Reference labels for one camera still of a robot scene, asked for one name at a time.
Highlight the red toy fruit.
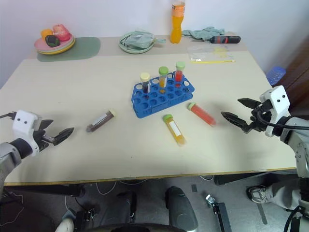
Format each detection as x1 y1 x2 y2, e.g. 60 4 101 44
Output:
52 23 71 42

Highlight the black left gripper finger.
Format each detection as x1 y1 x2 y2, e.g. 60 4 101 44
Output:
52 127 75 146
39 119 54 131

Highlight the pink plate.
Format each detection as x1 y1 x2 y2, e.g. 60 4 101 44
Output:
34 33 74 52

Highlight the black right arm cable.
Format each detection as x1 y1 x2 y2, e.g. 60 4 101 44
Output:
255 108 309 131

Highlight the orange juice bottle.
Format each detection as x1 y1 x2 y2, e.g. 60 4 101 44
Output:
169 0 187 44

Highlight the black caster stand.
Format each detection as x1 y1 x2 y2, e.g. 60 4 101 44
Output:
205 193 229 232

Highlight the brown wooden door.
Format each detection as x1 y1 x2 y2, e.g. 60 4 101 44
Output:
279 36 309 115

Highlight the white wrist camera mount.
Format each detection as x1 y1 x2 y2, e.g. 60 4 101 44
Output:
12 110 43 153
259 85 291 138

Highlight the dark tube pale yellow cap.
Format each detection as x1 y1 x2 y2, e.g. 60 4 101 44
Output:
85 109 117 133
140 72 152 94

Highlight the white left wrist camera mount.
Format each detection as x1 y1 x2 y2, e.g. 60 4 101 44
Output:
12 110 43 153

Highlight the light green plate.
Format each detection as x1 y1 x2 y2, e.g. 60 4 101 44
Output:
118 31 155 55

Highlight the blue ribbed container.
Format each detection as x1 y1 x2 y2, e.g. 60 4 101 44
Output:
266 66 287 86

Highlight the grey sneaker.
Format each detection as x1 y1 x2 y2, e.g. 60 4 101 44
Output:
246 184 268 204

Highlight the green placemat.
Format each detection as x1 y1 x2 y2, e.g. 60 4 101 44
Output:
36 36 101 63

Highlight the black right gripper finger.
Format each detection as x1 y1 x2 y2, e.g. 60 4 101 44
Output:
237 97 261 110
220 111 250 131

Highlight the grey trouser leg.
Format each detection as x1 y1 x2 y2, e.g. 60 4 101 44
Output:
264 178 300 211

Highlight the white shoe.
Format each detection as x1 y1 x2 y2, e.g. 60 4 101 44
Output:
56 217 75 232

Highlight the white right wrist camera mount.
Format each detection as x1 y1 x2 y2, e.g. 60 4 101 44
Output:
259 85 291 138

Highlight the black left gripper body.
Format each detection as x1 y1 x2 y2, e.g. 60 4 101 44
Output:
32 129 57 152

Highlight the dark toy avocado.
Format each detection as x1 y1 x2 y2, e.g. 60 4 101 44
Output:
45 34 61 47

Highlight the red tube green cap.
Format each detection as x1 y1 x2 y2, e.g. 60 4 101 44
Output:
187 101 217 127
174 61 186 83

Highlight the black table frame bar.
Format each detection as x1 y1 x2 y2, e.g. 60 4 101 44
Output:
214 172 298 186
6 184 86 198

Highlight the dark rounded shape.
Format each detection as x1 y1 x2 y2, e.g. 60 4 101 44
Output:
165 186 199 232

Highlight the blue test tube rack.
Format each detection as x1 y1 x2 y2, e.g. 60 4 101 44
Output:
131 72 196 119

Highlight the mint green pouch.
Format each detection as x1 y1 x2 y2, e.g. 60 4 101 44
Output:
119 30 168 50

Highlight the green cloth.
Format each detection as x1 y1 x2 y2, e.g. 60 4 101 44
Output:
181 26 226 41

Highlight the clear plastic bag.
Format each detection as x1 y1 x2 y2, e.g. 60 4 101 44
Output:
186 44 235 61

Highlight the thin yellow stick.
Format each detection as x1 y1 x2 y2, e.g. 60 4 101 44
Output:
190 58 236 64

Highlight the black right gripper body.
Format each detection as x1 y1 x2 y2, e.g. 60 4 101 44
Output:
242 101 273 133

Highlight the black and red screwdriver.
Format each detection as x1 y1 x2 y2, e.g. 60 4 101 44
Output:
191 35 241 45

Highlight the white floor cable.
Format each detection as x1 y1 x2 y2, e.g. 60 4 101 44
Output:
64 180 117 218

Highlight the yellow tube green cap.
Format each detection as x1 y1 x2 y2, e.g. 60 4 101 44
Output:
162 114 187 147
158 66 169 89

